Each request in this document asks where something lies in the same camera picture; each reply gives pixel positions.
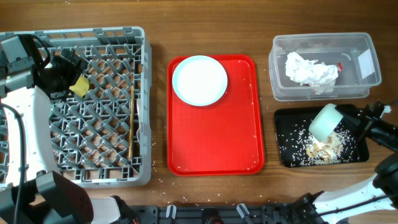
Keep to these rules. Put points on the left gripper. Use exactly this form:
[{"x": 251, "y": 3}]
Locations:
[{"x": 74, "y": 71}]

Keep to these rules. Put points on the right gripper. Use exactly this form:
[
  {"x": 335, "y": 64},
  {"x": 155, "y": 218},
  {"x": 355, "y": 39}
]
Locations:
[{"x": 368, "y": 122}]

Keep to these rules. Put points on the yellow plastic cup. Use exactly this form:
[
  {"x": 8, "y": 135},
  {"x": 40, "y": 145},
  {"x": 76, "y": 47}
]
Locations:
[{"x": 81, "y": 86}]

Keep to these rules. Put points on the green bowl with food scraps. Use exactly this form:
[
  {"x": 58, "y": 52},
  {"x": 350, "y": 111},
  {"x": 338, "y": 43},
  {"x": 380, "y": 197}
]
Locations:
[{"x": 325, "y": 122}]

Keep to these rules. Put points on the red snack wrapper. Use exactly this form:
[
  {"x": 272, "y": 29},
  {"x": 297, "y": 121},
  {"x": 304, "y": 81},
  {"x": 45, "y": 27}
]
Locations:
[{"x": 339, "y": 66}]

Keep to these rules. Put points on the white napkin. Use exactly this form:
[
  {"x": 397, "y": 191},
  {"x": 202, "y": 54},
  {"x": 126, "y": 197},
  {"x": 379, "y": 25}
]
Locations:
[{"x": 319, "y": 76}]

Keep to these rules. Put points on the wooden chopstick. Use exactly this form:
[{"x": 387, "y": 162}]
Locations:
[{"x": 131, "y": 123}]

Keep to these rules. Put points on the white plastic fork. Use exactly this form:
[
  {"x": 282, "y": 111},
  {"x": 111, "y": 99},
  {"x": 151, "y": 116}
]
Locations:
[{"x": 139, "y": 117}]

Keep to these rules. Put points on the light blue plate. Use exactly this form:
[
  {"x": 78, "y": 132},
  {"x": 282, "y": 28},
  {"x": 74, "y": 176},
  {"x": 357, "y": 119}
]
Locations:
[{"x": 199, "y": 80}]

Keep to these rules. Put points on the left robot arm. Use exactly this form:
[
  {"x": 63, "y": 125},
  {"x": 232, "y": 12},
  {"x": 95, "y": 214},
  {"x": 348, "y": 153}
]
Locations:
[{"x": 37, "y": 192}]

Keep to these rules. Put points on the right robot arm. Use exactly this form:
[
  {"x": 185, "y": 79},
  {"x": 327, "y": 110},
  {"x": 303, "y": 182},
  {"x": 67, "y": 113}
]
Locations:
[{"x": 379, "y": 192}]

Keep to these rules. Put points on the grey dishwasher rack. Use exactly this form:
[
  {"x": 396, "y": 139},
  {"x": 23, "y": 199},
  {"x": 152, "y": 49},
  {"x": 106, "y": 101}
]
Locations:
[{"x": 90, "y": 135}]

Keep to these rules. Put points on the clear plastic bin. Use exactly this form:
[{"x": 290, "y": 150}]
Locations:
[{"x": 355, "y": 51}]

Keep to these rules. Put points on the spilled rice and food scraps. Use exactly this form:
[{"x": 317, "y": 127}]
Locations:
[{"x": 299, "y": 148}]

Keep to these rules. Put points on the black plastic bin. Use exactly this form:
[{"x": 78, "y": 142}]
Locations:
[{"x": 285, "y": 118}]

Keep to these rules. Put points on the red plastic tray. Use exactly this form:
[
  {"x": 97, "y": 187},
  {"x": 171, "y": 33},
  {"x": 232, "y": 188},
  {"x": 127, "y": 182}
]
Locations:
[{"x": 224, "y": 138}]

